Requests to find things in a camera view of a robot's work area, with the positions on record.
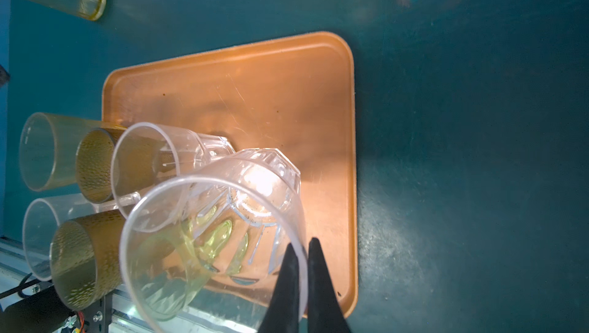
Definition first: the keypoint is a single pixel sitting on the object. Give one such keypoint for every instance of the clear faceted plastic glass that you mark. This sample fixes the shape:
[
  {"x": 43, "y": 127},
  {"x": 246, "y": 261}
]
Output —
[{"x": 42, "y": 219}]

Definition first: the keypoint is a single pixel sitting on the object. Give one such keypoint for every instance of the dark brown textured glass back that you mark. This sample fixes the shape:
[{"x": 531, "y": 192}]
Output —
[{"x": 93, "y": 163}]

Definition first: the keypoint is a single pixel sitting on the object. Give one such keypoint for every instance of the short green glass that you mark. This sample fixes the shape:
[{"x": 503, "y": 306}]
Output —
[{"x": 172, "y": 266}]

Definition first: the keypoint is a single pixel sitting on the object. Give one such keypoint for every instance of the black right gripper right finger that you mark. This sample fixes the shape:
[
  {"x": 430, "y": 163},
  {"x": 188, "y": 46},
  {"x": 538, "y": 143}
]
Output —
[{"x": 324, "y": 311}]

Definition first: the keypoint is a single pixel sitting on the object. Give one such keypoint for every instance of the orange plastic tray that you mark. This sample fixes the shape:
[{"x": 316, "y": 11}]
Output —
[{"x": 295, "y": 94}]

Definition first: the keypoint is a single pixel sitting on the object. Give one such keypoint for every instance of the brown textured glass front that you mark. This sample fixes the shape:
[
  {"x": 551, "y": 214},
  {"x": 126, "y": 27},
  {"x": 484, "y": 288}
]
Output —
[{"x": 85, "y": 259}]

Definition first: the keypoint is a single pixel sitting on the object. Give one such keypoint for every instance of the short yellow plastic glass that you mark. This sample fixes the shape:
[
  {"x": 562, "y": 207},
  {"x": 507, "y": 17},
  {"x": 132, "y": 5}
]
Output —
[{"x": 48, "y": 146}]

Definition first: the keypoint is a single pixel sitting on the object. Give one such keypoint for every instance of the clear ribbed glass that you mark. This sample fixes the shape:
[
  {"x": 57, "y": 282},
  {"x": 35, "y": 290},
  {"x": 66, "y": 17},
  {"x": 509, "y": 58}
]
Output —
[
  {"x": 148, "y": 154},
  {"x": 260, "y": 188}
]

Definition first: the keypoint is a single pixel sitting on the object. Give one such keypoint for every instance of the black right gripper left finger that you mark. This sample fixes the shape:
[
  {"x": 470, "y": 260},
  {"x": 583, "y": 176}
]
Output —
[{"x": 282, "y": 313}]

